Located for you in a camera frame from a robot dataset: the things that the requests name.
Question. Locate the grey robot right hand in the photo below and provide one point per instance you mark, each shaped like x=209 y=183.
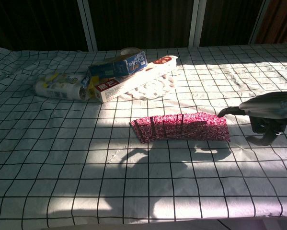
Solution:
x=270 y=105

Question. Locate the red patterned card spread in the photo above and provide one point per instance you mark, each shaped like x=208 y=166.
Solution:
x=172 y=130

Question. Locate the brown curtain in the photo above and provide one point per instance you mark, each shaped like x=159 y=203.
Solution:
x=279 y=21

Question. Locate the white lace doily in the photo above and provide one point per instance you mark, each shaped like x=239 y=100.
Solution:
x=152 y=88

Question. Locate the long white toothpaste box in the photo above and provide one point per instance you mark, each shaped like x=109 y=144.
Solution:
x=133 y=82

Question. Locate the clear tape roll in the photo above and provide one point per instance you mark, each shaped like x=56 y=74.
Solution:
x=129 y=51

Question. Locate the blue cardboard box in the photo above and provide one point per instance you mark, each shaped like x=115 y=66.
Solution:
x=114 y=67

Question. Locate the yellow blue plastic packet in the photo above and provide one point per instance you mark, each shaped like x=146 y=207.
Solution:
x=91 y=85

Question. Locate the white plastic bottle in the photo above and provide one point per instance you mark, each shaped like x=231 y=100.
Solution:
x=59 y=87

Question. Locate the white black-checked tablecloth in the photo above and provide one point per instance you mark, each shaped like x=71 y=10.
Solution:
x=61 y=148

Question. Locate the white window frame post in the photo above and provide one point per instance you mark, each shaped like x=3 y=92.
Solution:
x=197 y=22
x=259 y=21
x=87 y=24

